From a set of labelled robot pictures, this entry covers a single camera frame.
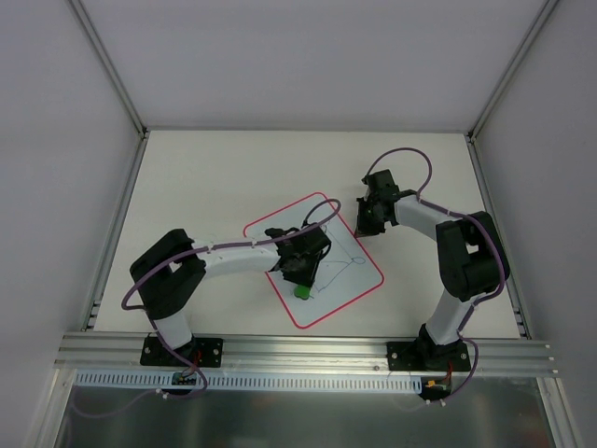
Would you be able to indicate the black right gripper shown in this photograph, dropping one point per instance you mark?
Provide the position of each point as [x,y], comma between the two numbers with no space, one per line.
[367,213]

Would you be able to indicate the aluminium mounting rail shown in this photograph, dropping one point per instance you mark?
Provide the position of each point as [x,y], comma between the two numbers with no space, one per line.
[303,354]

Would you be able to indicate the right aluminium frame post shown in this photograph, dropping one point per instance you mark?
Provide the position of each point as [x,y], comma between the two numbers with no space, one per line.
[522,50]

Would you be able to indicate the aluminium frame post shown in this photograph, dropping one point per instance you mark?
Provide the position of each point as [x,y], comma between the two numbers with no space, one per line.
[104,59]
[522,50]

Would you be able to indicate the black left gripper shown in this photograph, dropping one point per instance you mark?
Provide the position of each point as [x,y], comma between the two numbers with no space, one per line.
[300,267]

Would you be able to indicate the pink framed whiteboard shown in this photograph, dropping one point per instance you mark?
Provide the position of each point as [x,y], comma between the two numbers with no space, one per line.
[345,275]

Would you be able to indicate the white slotted cable duct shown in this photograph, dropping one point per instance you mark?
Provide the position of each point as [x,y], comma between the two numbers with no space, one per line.
[253,381]

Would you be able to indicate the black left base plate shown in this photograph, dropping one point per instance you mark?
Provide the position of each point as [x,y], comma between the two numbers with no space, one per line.
[201,352]

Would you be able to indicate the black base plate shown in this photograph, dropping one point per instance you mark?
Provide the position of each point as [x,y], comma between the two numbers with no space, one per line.
[411,356]
[201,352]

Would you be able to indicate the left aluminium frame post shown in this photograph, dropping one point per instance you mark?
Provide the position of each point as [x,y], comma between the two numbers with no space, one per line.
[104,59]

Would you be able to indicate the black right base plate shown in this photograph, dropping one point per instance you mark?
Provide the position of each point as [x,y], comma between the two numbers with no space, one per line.
[411,356]

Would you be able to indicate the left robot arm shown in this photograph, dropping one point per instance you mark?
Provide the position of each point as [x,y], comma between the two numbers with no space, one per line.
[170,271]

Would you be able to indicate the green whiteboard eraser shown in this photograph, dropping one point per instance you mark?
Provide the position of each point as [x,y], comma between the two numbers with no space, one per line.
[302,292]

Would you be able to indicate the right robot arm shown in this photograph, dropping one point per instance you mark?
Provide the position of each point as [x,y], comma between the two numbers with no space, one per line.
[471,261]

